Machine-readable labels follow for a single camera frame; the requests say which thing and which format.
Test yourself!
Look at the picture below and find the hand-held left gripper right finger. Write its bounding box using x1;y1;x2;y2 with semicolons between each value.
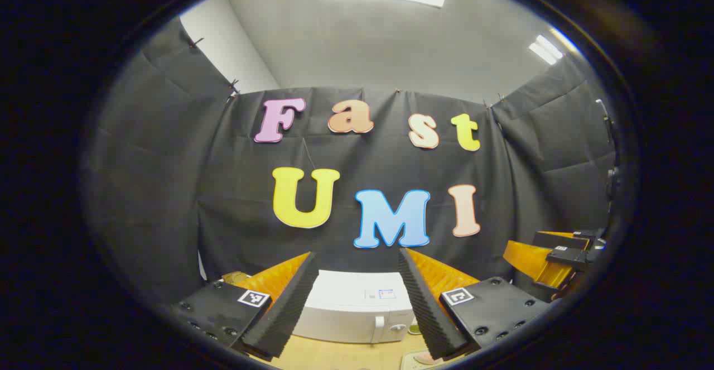
397;247;550;361

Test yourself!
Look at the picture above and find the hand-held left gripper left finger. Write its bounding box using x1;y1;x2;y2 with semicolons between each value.
170;252;320;359

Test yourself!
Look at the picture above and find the white microwave oven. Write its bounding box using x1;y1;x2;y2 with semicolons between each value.
291;270;416;344

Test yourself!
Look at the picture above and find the black backdrop cloth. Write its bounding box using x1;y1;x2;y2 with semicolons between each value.
84;17;619;304

